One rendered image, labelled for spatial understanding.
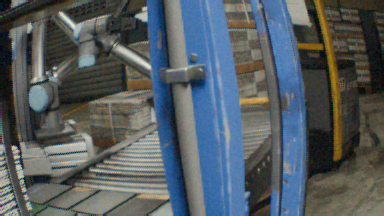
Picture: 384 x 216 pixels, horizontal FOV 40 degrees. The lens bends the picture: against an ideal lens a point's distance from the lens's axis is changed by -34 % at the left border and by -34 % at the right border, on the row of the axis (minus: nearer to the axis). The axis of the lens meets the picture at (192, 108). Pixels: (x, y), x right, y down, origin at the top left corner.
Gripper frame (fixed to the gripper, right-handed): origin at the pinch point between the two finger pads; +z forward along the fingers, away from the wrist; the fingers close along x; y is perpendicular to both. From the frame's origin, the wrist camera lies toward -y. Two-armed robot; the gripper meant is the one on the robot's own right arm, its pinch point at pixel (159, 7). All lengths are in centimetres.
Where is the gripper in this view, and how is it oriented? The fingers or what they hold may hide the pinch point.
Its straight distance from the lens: 248.4
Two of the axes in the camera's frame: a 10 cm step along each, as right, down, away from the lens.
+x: -1.4, 0.2, -9.9
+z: 9.9, -1.0, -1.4
